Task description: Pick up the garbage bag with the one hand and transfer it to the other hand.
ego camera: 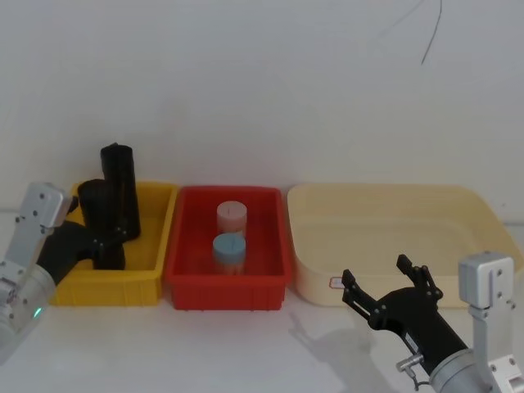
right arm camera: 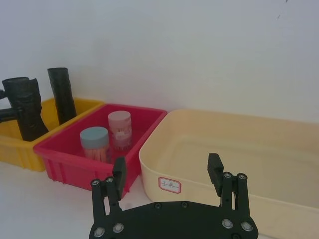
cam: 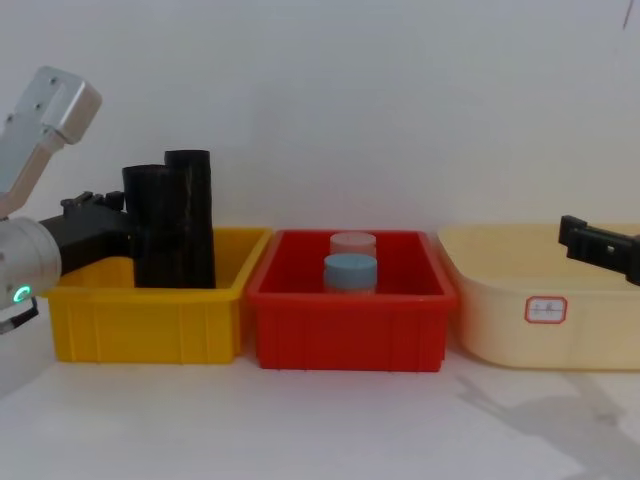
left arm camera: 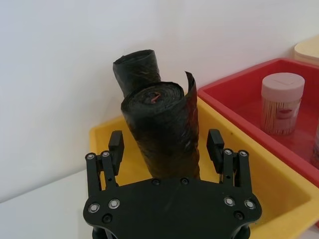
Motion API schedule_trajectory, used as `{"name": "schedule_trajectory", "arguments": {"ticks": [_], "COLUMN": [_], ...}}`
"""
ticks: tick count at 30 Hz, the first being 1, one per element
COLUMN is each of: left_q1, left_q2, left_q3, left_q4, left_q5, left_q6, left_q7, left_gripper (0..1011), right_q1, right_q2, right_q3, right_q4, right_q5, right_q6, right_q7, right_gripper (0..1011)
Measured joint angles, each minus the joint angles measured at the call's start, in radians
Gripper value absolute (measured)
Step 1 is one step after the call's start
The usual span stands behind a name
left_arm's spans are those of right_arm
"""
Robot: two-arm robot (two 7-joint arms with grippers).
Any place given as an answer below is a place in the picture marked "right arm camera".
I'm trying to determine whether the black bag roll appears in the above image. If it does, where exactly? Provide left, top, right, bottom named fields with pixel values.
left=1, top=77, right=49, bottom=142
left=27, top=78, right=43, bottom=118
left=47, top=67, right=77, bottom=125

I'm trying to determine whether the red plastic bin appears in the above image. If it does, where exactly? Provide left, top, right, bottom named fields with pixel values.
left=33, top=103, right=168, bottom=193

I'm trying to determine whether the white label with red border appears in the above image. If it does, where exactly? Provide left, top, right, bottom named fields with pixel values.
left=158, top=176, right=183, bottom=194

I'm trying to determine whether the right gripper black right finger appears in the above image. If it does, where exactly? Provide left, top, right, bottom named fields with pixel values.
left=207, top=153, right=249, bottom=220

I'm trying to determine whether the cream plastic bin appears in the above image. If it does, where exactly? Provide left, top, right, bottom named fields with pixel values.
left=138, top=109, right=319, bottom=236

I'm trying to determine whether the clear jar with blue lid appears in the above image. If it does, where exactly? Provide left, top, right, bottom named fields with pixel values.
left=79, top=126, right=111, bottom=164

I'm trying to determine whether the clear jar with pink lid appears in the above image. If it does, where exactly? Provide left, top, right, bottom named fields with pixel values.
left=107, top=111, right=133, bottom=160

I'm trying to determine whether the yellow plastic bin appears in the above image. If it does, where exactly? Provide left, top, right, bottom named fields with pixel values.
left=0, top=97, right=105, bottom=173

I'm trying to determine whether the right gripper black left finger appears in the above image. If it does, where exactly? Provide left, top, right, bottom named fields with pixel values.
left=90, top=156, right=127, bottom=224

